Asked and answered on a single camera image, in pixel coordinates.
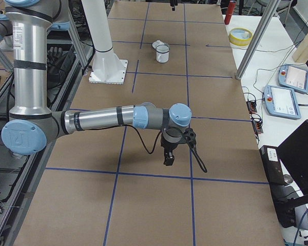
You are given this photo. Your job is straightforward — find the far teach pendant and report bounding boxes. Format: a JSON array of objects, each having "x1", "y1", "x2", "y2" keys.
[{"x1": 278, "y1": 65, "x2": 308, "y2": 94}]

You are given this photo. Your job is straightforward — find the black desktop box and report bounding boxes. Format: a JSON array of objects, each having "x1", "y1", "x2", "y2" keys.
[{"x1": 259, "y1": 145, "x2": 285, "y2": 186}]

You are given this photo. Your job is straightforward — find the near teach pendant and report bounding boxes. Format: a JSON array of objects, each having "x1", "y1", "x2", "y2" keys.
[{"x1": 263, "y1": 85, "x2": 301, "y2": 119}]

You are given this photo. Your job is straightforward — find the teach pendant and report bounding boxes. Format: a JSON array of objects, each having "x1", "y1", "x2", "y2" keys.
[
  {"x1": 278, "y1": 65, "x2": 308, "y2": 94},
  {"x1": 263, "y1": 85, "x2": 301, "y2": 119}
]

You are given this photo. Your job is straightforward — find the yellow tape roll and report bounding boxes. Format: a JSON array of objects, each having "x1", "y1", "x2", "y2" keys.
[{"x1": 228, "y1": 28, "x2": 253, "y2": 47}]

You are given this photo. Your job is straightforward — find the red cylinder bottle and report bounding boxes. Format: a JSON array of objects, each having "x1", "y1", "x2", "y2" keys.
[{"x1": 224, "y1": 0, "x2": 237, "y2": 25}]

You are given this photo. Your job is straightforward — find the black camera cable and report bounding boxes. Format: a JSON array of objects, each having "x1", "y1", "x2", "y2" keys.
[{"x1": 125, "y1": 125, "x2": 208, "y2": 173}]

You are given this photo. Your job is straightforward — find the black monitor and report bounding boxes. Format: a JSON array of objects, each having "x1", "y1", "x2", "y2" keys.
[{"x1": 277, "y1": 119, "x2": 308, "y2": 194}]

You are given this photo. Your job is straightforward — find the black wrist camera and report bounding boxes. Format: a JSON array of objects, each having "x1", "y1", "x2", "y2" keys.
[{"x1": 184, "y1": 128, "x2": 197, "y2": 148}]

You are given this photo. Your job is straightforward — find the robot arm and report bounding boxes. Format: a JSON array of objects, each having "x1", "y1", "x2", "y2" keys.
[{"x1": 1, "y1": 1, "x2": 196, "y2": 166}]

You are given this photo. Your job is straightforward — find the white cup lid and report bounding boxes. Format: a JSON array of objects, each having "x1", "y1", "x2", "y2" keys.
[{"x1": 152, "y1": 40, "x2": 165, "y2": 49}]

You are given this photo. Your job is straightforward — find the white enamel cup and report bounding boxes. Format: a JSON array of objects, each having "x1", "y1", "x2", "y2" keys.
[{"x1": 156, "y1": 52, "x2": 169, "y2": 63}]

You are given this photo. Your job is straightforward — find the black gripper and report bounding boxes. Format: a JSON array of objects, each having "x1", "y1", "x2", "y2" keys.
[
  {"x1": 170, "y1": 0, "x2": 176, "y2": 11},
  {"x1": 161, "y1": 137, "x2": 181, "y2": 166}
]

